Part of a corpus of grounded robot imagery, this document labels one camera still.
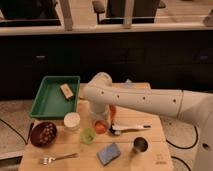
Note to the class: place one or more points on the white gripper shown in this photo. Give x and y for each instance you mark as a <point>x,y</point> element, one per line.
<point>99,111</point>

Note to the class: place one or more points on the red apple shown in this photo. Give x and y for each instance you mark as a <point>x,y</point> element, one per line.
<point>100,127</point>

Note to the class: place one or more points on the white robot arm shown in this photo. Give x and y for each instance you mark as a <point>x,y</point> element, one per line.
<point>195,108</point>

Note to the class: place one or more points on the green plastic cup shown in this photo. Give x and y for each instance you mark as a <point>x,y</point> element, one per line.
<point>87,135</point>

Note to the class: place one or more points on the white plastic cup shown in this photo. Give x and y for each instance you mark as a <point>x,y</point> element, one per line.
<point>72,121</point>

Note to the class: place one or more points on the metal cup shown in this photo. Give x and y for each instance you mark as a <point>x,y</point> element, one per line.
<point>140,144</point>

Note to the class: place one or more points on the orange bowl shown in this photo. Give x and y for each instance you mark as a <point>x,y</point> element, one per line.
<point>112,112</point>

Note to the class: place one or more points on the tan sponge block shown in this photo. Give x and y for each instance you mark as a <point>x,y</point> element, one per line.
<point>67,92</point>

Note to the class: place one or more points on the blue triangular cloth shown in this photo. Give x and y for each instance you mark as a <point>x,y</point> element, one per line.
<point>128,82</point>

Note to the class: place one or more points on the blue sponge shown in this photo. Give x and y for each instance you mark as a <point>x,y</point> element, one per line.
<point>109,153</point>

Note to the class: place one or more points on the green plastic tray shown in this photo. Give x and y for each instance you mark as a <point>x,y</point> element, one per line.
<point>50,103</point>

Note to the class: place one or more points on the dark red patterned bowl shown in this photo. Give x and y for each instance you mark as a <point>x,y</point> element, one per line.
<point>43,134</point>

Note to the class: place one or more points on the silver fork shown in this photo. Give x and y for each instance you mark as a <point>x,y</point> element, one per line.
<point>49,160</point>

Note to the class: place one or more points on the black office chair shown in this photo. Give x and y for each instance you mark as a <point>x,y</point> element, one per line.
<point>127,11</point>

